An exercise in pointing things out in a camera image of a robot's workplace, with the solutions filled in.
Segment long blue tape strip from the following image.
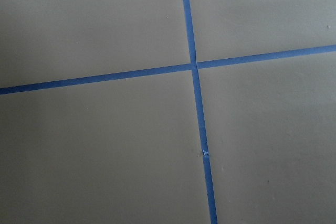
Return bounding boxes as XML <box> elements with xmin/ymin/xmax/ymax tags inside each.
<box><xmin>183</xmin><ymin>0</ymin><xmax>218</xmax><ymax>223</ymax></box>

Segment crossing blue tape strip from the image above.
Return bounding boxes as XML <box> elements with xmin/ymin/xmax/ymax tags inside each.
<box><xmin>1</xmin><ymin>45</ymin><xmax>335</xmax><ymax>95</ymax></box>

